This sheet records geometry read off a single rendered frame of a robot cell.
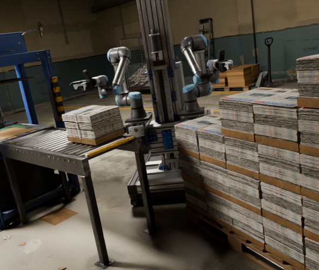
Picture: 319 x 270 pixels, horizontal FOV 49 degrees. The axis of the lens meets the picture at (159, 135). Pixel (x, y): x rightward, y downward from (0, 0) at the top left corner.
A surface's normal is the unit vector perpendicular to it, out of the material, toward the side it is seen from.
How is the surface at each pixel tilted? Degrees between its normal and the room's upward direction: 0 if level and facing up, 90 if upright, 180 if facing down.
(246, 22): 90
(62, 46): 90
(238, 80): 90
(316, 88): 90
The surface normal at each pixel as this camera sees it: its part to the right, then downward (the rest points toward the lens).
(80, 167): -0.67, 0.29
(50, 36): 0.73, 0.07
